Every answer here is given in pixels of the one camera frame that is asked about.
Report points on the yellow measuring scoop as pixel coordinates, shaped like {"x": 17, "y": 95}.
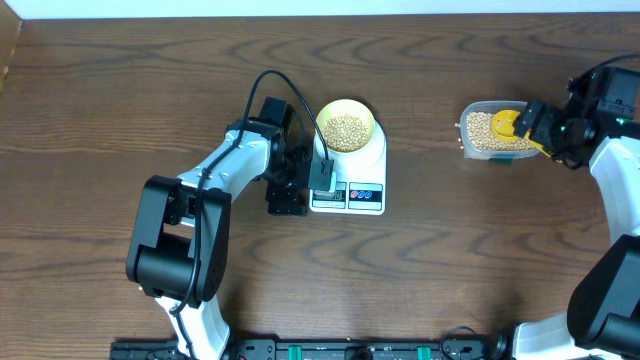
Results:
{"x": 503, "y": 128}

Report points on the yellow plastic bowl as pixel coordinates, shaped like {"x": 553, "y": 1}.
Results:
{"x": 346, "y": 125}

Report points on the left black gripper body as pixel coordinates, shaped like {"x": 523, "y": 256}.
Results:
{"x": 287, "y": 172}

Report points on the white digital kitchen scale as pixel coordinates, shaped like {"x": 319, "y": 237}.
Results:
{"x": 360, "y": 180}

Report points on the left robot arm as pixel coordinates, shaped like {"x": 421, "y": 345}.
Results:
{"x": 179, "y": 245}

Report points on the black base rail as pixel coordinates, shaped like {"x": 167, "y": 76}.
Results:
{"x": 461, "y": 348}

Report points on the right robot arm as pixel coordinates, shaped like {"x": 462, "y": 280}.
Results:
{"x": 596, "y": 129}

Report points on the clear container of soybeans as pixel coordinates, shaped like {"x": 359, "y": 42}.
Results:
{"x": 476, "y": 136}

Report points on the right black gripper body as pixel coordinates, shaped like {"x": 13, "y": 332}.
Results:
{"x": 552, "y": 130}

